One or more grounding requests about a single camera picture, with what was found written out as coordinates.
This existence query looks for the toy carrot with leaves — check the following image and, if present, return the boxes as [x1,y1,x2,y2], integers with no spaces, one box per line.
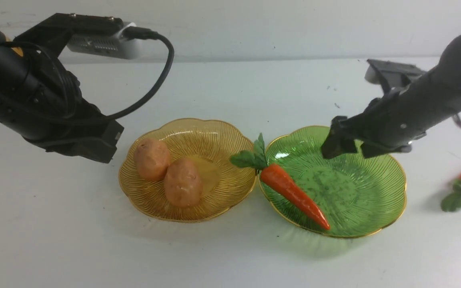
[229,133,331,231]

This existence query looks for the black camera cable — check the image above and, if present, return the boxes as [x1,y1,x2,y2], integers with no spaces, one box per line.
[30,27,175,125]

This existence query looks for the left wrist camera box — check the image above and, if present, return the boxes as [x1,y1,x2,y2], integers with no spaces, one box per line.
[14,13,142,60]

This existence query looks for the amber ribbed plastic plate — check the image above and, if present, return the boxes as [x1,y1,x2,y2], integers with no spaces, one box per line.
[118,118,256,223]

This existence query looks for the toy potato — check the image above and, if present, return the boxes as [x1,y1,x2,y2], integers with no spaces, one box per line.
[134,138,171,182]
[164,157,203,208]

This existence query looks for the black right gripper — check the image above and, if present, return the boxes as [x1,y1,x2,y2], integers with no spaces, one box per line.
[321,74,461,159]

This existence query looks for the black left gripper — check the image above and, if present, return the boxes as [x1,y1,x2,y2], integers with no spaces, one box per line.
[0,47,123,164]

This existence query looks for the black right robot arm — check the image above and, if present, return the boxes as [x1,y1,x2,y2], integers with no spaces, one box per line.
[321,35,461,159]

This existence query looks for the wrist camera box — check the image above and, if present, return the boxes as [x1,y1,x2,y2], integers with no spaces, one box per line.
[14,13,142,60]
[365,59,426,94]

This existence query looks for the green ribbed plastic plate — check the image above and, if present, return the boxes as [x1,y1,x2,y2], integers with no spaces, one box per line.
[259,126,407,239]

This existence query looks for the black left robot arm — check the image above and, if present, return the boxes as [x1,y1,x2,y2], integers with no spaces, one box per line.
[0,14,123,164]

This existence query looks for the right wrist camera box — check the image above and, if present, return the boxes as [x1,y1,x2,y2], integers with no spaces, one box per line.
[365,59,426,94]

